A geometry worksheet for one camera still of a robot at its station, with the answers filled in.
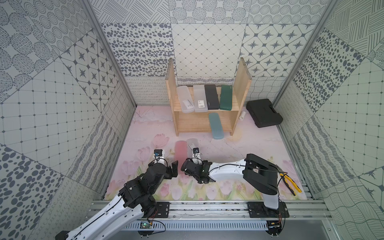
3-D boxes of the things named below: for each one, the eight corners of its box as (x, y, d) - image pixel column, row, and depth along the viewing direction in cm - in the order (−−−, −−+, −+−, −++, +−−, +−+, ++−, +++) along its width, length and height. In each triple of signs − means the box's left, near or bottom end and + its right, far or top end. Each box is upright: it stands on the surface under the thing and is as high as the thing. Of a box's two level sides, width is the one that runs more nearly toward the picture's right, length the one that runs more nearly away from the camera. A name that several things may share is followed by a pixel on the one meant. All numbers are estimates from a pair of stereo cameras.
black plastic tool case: (257, 128, 110) (259, 123, 105) (244, 106, 125) (246, 101, 120) (280, 124, 112) (284, 119, 107) (265, 103, 127) (268, 98, 122)
